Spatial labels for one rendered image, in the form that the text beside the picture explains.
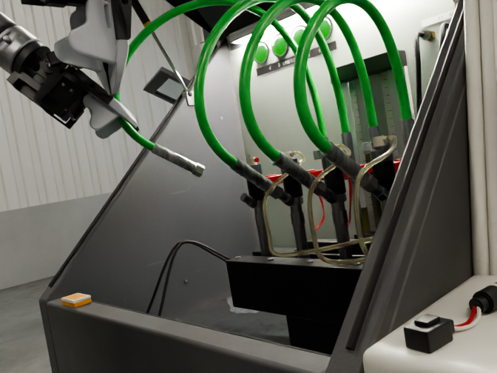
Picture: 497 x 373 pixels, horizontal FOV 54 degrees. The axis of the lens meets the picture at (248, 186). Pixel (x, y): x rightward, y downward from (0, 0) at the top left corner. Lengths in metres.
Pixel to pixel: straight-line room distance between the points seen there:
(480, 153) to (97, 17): 0.43
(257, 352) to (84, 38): 0.35
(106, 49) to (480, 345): 0.42
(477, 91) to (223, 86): 0.73
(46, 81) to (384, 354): 0.65
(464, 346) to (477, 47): 0.35
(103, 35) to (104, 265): 0.57
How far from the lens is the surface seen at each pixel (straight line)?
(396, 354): 0.40
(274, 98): 1.14
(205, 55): 0.66
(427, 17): 0.94
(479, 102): 0.60
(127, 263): 1.02
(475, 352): 0.39
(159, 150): 0.83
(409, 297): 0.47
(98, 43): 0.52
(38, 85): 0.87
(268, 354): 0.50
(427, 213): 0.51
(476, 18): 0.64
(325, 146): 0.55
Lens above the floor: 1.14
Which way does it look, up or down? 3 degrees down
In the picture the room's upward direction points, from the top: 9 degrees counter-clockwise
